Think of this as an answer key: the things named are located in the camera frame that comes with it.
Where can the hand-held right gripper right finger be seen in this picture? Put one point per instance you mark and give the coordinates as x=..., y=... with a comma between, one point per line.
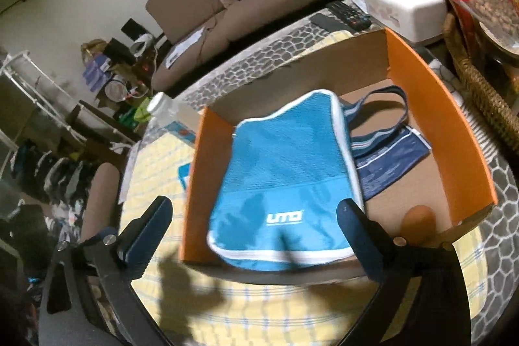
x=367, y=236

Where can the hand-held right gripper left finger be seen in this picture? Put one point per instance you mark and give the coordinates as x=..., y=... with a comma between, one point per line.
x=142, y=234

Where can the teal pouch with white trim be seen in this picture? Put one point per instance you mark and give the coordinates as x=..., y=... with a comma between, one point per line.
x=284, y=167

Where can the orange cardboard box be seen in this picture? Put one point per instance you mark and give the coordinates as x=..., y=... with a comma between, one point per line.
x=429, y=119

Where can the beige chair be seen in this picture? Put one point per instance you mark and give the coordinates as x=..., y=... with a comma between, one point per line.
x=101, y=200

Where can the orange egg-shaped object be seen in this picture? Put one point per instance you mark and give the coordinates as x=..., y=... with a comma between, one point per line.
x=419, y=219

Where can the white paper sheet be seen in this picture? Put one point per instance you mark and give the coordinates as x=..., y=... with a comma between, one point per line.
x=129, y=171

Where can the blue mouse blister package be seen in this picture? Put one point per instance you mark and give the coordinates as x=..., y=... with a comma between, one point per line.
x=185, y=177

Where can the yellow plaid tablecloth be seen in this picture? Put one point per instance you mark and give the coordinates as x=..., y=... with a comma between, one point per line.
x=162, y=155

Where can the pile of clothes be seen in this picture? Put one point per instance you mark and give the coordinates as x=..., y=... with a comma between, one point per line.
x=52, y=175

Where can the clear plastic water bottle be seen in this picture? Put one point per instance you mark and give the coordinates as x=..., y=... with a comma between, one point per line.
x=168, y=113

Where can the cluttered side table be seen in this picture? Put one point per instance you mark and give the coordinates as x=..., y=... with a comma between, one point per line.
x=117, y=74

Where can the wicker basket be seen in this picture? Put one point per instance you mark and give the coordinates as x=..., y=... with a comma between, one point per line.
x=482, y=90

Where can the white paper on sofa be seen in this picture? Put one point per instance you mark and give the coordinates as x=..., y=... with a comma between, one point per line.
x=184, y=46

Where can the dark flat remote control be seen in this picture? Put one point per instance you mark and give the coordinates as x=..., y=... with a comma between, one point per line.
x=326, y=23

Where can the black remote control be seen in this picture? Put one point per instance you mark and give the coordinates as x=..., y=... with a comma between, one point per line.
x=348, y=15

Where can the beige sofa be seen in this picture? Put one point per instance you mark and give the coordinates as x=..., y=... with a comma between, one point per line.
x=284, y=1

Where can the dark curtain rod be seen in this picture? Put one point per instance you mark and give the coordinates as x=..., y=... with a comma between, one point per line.
x=16, y=2

